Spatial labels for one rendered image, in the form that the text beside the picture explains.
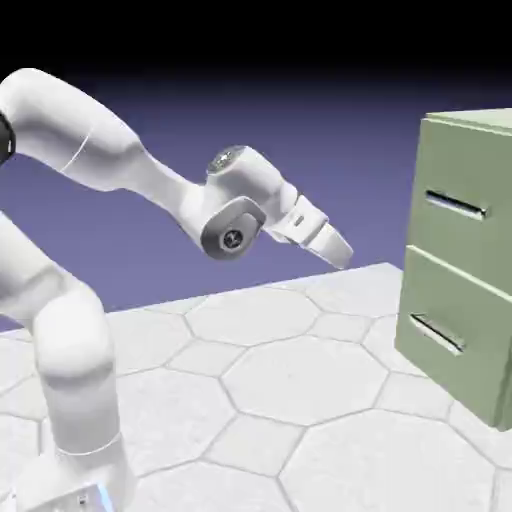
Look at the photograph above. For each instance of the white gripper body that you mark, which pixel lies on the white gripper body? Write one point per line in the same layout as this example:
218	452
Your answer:
330	244

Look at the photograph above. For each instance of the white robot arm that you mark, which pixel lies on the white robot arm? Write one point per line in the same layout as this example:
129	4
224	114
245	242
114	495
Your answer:
100	140

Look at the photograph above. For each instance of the green drawer front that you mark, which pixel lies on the green drawer front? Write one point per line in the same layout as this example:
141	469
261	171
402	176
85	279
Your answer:
448	368
460	240

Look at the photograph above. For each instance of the pale green cabinet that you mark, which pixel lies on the pale green cabinet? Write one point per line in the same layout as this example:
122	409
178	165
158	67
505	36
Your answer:
480	180

